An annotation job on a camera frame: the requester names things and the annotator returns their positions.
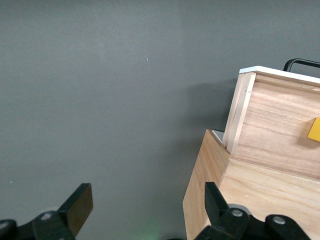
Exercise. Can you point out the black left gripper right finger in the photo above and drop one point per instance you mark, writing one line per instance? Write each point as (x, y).
(217, 207)

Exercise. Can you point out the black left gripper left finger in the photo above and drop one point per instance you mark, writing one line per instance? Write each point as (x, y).
(80, 205)

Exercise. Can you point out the wooden drawer with white front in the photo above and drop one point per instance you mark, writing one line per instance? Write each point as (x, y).
(275, 125)

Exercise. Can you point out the yellow cube block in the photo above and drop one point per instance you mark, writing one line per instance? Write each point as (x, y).
(315, 131)

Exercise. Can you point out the light wooden cabinet box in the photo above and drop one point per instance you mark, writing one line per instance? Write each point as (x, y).
(270, 200)

